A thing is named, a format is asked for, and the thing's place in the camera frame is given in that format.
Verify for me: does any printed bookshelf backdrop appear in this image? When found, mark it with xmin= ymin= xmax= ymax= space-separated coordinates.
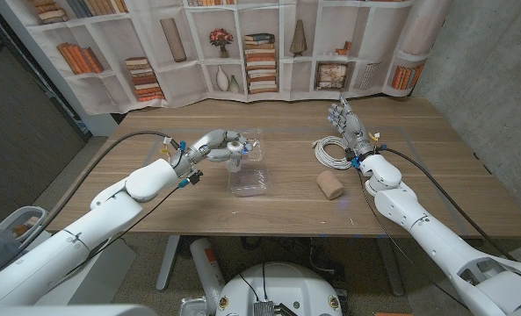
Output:
xmin=0 ymin=0 xmax=454 ymax=115

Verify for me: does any grey table leg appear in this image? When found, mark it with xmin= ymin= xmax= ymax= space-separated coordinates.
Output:
xmin=376 ymin=236 xmax=405 ymax=298
xmin=156 ymin=235 xmax=181 ymax=292

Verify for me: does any aluminium foil tray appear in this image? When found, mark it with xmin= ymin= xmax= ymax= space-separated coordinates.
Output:
xmin=179 ymin=296 xmax=220 ymax=316

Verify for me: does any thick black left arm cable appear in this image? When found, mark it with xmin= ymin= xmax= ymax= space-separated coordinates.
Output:
xmin=0 ymin=130 xmax=180 ymax=273

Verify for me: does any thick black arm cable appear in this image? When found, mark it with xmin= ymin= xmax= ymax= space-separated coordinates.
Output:
xmin=378 ymin=146 xmax=518 ymax=262
xmin=0 ymin=130 xmax=180 ymax=273

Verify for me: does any tan bandage roll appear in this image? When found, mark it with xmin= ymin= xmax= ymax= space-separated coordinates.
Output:
xmin=315 ymin=169 xmax=345 ymax=201

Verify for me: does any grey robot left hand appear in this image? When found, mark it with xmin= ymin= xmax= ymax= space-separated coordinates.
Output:
xmin=171 ymin=128 xmax=255 ymax=167

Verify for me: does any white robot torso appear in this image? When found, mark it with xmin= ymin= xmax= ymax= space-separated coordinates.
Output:
xmin=214 ymin=262 xmax=344 ymax=316

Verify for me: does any clear plastic clamshell container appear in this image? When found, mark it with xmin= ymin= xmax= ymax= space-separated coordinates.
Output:
xmin=227 ymin=128 xmax=270 ymax=198

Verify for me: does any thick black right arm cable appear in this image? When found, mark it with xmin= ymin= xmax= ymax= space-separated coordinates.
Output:
xmin=378 ymin=146 xmax=518 ymax=262

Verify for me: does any coiled white charging cable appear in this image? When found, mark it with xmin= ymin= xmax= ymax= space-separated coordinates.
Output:
xmin=311 ymin=134 xmax=352 ymax=171

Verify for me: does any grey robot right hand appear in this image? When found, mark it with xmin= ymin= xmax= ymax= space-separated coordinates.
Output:
xmin=328 ymin=96 xmax=375 ymax=158

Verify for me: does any white roll with orange label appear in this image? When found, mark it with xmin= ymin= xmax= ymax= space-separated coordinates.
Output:
xmin=189 ymin=237 xmax=227 ymax=315

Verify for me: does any white plastic bin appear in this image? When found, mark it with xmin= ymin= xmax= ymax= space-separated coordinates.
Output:
xmin=0 ymin=205 xmax=49 ymax=243

